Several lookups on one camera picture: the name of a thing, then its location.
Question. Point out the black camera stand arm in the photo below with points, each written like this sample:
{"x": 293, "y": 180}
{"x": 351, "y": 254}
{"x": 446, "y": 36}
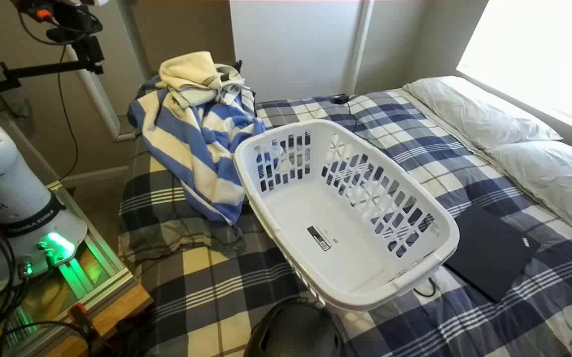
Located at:
{"x": 73, "y": 24}

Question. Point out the white plastic laundry basket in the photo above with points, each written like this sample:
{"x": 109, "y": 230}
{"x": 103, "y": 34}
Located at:
{"x": 355, "y": 228}

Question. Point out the upper white pillow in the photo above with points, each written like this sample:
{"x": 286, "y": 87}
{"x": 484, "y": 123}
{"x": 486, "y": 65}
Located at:
{"x": 478, "y": 115}

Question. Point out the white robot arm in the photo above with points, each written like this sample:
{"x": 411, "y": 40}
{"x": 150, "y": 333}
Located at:
{"x": 37, "y": 226}

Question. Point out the white pillow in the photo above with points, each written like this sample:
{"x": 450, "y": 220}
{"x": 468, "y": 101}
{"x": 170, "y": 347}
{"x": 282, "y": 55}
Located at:
{"x": 542, "y": 168}
{"x": 478, "y": 115}

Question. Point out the blue cream striped towel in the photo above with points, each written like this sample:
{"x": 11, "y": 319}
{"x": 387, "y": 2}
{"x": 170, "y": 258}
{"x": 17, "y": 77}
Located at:
{"x": 192, "y": 115}

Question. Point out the lower white pillow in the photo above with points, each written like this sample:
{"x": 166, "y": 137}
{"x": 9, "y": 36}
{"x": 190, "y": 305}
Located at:
{"x": 542, "y": 168}

